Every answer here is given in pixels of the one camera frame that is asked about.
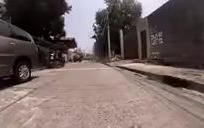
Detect vehicle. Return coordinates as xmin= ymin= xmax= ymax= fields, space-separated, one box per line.
xmin=72 ymin=52 xmax=85 ymax=64

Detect grey concrete road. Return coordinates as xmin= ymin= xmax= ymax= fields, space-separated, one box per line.
xmin=0 ymin=59 xmax=204 ymax=128

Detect canopy roof shelter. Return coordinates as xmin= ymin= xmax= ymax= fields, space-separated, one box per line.
xmin=33 ymin=35 xmax=79 ymax=68

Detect motorcycle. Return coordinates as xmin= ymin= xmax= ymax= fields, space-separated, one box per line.
xmin=49 ymin=49 xmax=67 ymax=69

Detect tall green trees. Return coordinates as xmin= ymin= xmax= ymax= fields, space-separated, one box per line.
xmin=91 ymin=0 xmax=143 ymax=60

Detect raised concrete sidewalk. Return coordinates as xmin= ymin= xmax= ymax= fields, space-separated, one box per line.
xmin=106 ymin=59 xmax=204 ymax=88

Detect concrete kerb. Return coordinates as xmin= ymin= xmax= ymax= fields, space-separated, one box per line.
xmin=115 ymin=65 xmax=204 ymax=98

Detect dark trees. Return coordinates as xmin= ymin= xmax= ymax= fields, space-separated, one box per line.
xmin=0 ymin=0 xmax=73 ymax=42

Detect grey car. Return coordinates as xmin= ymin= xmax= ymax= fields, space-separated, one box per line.
xmin=0 ymin=14 xmax=41 ymax=84

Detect gate wall with pale posts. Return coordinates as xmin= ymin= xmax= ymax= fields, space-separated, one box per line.
xmin=118 ymin=18 xmax=151 ymax=61

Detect dark building wall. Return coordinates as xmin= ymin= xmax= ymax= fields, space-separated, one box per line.
xmin=146 ymin=0 xmax=204 ymax=66

